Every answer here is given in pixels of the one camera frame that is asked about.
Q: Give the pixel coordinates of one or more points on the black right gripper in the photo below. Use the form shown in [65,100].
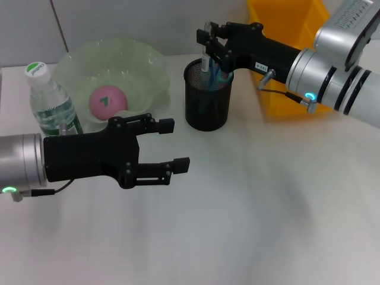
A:
[255,50]

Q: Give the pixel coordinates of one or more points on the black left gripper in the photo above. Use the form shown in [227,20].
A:
[89,157]

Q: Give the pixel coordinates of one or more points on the grey ballpoint pen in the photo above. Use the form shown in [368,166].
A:
[205,63]

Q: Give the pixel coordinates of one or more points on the blue scissors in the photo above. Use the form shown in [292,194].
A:
[212,83]

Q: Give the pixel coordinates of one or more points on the pink toy peach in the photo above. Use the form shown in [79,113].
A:
[108,102]

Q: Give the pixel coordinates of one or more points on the clear water bottle green label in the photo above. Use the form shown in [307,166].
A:
[50,98]

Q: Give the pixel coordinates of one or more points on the black mesh pen cup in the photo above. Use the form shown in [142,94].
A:
[207,118]

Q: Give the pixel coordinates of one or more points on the pale green glass fruit plate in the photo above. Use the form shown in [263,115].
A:
[124,65]

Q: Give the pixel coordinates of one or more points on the yellow plastic bin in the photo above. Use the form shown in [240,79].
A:
[279,17]

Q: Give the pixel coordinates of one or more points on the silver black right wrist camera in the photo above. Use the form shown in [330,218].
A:
[341,26]

